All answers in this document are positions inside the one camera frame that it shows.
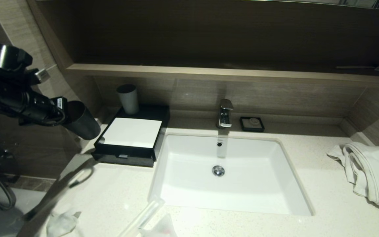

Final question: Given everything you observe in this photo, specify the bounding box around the black cup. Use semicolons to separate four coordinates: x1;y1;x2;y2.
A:
63;100;101;141

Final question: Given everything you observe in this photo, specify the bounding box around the black box with white lid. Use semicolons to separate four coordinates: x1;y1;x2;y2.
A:
91;104;171;168

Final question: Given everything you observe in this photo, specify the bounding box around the toothbrush in long clear package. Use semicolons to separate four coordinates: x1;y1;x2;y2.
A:
25;166;94;220

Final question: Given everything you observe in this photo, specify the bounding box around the grey cup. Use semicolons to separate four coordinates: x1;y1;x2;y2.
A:
117;84;140;115

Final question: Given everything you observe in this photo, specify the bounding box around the crumpled white wrapper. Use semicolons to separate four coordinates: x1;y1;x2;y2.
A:
46;207;82;237

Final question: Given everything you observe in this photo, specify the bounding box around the clear plastic tube package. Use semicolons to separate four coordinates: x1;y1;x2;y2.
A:
118;194;165;237

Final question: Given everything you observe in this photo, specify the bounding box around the white sachet with red print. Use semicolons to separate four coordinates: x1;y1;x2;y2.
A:
139;213;179;237

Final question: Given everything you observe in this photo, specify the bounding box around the chrome faucet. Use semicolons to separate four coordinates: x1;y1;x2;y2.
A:
216;99;234;129

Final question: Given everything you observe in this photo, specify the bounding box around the black square soap dish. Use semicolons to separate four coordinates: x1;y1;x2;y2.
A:
240;117;265;133

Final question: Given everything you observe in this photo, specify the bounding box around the white rectangular sink basin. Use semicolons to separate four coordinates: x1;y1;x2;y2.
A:
148;133;315;217

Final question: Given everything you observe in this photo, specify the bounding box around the white crumpled towel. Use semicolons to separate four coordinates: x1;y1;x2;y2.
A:
326;142;379;211

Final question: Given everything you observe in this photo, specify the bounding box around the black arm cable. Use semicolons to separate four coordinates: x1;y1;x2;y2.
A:
18;107;67;127

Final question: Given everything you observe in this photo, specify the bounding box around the wooden wall shelf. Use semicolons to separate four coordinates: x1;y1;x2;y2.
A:
66;64;379;87

